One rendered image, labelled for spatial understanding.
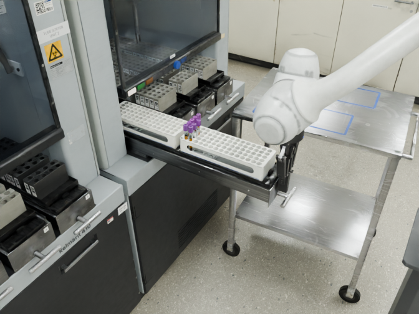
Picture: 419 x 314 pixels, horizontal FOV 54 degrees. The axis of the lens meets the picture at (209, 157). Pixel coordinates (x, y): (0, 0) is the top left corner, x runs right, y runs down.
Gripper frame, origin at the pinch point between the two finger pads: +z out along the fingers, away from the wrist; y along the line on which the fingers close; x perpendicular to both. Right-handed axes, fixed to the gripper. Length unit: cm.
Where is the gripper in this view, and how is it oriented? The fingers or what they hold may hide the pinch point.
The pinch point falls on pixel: (284, 181)
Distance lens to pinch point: 125.9
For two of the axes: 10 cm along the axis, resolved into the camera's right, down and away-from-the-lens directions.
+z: 0.1, 8.0, 6.0
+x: 8.5, 3.1, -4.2
